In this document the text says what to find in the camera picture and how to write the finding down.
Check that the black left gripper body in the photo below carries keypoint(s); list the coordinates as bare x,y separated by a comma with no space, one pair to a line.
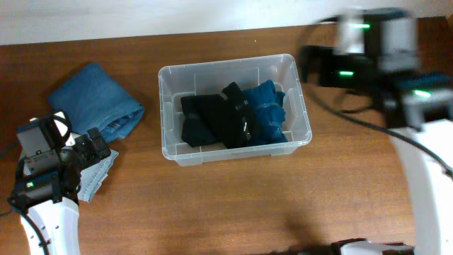
81,152

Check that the folded light blue jeans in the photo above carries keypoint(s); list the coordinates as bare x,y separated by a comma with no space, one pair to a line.
93,177

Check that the dark teal garment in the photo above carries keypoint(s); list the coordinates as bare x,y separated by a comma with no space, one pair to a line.
267,104

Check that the black garment with tape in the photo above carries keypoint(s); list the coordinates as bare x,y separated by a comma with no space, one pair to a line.
229,116

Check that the clear plastic storage bin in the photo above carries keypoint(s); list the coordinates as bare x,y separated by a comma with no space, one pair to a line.
177,81

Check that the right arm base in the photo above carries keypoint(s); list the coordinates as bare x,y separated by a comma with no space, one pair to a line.
361,246

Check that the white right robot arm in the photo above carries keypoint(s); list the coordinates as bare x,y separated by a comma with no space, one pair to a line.
376,55

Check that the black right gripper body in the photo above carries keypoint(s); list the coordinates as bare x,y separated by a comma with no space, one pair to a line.
325,66

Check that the folded blue denim jeans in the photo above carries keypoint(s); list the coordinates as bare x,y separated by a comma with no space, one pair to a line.
93,99

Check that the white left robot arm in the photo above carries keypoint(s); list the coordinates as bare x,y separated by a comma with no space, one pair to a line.
52,228

